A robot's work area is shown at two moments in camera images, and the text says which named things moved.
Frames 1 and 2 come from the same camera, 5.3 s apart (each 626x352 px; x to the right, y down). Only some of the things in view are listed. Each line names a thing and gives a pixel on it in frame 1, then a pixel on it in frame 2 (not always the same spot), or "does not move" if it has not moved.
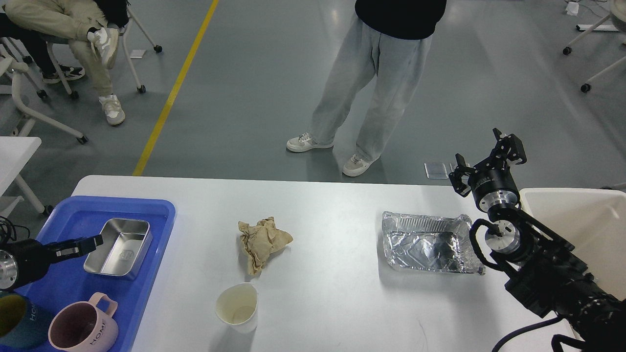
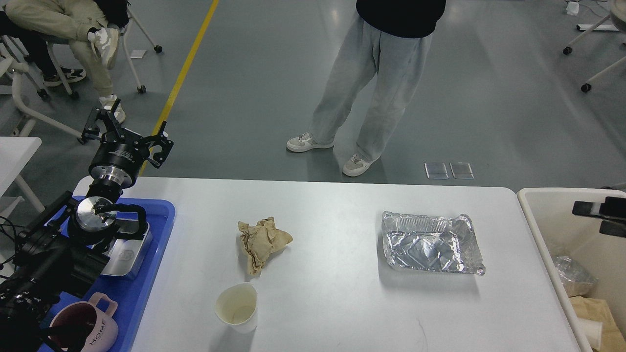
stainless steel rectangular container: x=126 y=243 does not move
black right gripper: x=492 y=181 → x=613 y=228
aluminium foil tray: x=431 y=243 does not move
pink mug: x=80 y=326 does not move
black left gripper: x=24 y=261 → x=118 y=157
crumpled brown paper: x=260 y=240 does not move
